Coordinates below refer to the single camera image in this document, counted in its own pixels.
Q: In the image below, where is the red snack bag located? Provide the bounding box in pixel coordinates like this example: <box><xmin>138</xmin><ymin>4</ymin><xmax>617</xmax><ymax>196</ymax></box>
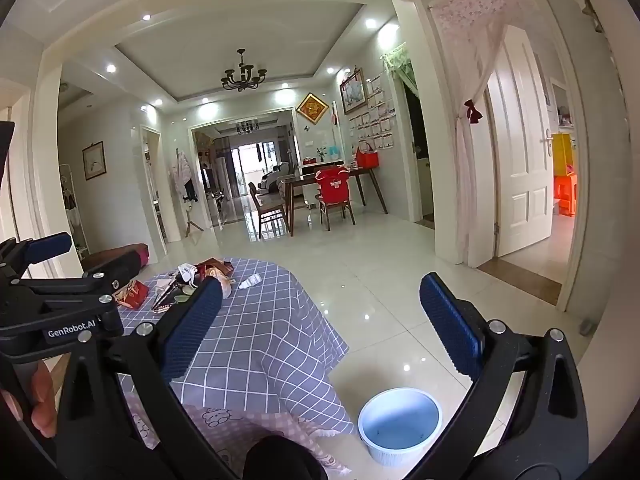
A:
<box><xmin>114</xmin><ymin>280</ymin><xmax>150</xmax><ymax>310</ymax></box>

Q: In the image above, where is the orange white plastic wrapper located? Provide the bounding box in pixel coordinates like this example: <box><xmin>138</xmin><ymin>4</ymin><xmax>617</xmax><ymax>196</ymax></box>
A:
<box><xmin>205</xmin><ymin>266</ymin><xmax>234</xmax><ymax>299</ymax></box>

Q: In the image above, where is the brown cardboard box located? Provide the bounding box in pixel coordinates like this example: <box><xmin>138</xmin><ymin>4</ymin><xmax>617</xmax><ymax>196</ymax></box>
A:
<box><xmin>196</xmin><ymin>258</ymin><xmax>234</xmax><ymax>280</ymax></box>

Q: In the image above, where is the light blue trash bin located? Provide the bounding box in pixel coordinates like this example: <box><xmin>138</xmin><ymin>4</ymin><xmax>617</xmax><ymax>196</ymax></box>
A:
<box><xmin>357</xmin><ymin>387</ymin><xmax>442</xmax><ymax>468</ymax></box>

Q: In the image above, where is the person's left hand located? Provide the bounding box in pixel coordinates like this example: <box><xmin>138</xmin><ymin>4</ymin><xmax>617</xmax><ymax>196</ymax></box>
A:
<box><xmin>17</xmin><ymin>361</ymin><xmax>58</xmax><ymax>439</ymax></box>

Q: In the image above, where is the grey checked tablecloth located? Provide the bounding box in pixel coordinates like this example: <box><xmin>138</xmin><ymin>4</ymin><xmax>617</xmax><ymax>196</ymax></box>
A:
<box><xmin>112</xmin><ymin>257</ymin><xmax>357</xmax><ymax>436</ymax></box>

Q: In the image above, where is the dark red bench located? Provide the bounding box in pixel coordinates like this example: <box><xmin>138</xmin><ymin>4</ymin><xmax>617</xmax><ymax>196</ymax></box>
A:
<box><xmin>79</xmin><ymin>242</ymin><xmax>151</xmax><ymax>276</ymax></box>

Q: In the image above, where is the pink patterned under cloth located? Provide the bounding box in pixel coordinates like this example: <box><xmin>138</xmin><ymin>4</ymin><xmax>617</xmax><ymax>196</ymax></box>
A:
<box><xmin>121</xmin><ymin>389</ymin><xmax>354</xmax><ymax>478</ymax></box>

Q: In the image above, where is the wooden dining chair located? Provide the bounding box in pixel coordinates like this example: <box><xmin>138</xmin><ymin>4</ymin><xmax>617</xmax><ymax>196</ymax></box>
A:
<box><xmin>248</xmin><ymin>182</ymin><xmax>288</xmax><ymax>237</ymax></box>

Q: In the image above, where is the coat rack with clothes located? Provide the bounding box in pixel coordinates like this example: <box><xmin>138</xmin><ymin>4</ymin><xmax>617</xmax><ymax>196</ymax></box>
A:
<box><xmin>170</xmin><ymin>148</ymin><xmax>204</xmax><ymax>237</ymax></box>

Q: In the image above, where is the orange plastic stool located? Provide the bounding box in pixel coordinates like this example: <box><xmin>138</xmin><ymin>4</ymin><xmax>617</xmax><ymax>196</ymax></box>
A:
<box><xmin>553</xmin><ymin>172</ymin><xmax>578</xmax><ymax>217</ymax></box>

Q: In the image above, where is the wooden dining table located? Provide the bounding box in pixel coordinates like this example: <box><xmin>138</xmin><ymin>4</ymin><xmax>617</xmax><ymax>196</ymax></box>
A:
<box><xmin>279</xmin><ymin>166</ymin><xmax>388</xmax><ymax>236</ymax></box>

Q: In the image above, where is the chair with red shirt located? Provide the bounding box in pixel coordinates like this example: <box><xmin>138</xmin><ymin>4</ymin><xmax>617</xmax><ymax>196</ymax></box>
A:
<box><xmin>314</xmin><ymin>166</ymin><xmax>356</xmax><ymax>231</ymax></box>

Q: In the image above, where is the white panel door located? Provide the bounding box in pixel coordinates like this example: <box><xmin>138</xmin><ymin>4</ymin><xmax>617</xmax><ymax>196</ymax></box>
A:
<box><xmin>487</xmin><ymin>26</ymin><xmax>553</xmax><ymax>257</ymax></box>

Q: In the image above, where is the black chandelier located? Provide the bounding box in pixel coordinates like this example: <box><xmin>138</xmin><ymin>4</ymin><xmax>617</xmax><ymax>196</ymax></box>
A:
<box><xmin>220</xmin><ymin>49</ymin><xmax>268</xmax><ymax>93</ymax></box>

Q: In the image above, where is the green door curtain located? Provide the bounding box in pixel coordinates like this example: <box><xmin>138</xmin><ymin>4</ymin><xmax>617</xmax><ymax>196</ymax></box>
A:
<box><xmin>381</xmin><ymin>42</ymin><xmax>419</xmax><ymax>96</ymax></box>

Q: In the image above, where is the pink lace curtain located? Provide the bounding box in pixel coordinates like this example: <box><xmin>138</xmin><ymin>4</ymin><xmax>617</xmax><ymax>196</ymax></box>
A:
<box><xmin>431</xmin><ymin>0</ymin><xmax>524</xmax><ymax>268</ymax></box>

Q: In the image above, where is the framed picture left wall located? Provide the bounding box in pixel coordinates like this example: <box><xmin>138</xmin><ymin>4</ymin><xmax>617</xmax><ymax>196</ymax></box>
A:
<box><xmin>82</xmin><ymin>141</ymin><xmax>106</xmax><ymax>180</ymax></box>

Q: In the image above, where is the framed picture wall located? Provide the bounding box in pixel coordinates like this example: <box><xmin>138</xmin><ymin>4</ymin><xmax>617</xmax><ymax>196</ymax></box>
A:
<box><xmin>82</xmin><ymin>141</ymin><xmax>106</xmax><ymax>180</ymax></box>
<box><xmin>340</xmin><ymin>68</ymin><xmax>368</xmax><ymax>115</ymax></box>

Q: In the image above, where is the gold diamond wall decoration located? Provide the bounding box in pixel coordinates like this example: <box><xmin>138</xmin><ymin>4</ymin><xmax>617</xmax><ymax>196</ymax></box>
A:
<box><xmin>296</xmin><ymin>92</ymin><xmax>330</xmax><ymax>125</ymax></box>

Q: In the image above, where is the framed picture right wall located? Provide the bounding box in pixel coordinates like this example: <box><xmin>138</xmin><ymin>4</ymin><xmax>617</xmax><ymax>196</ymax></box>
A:
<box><xmin>340</xmin><ymin>68</ymin><xmax>368</xmax><ymax>115</ymax></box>

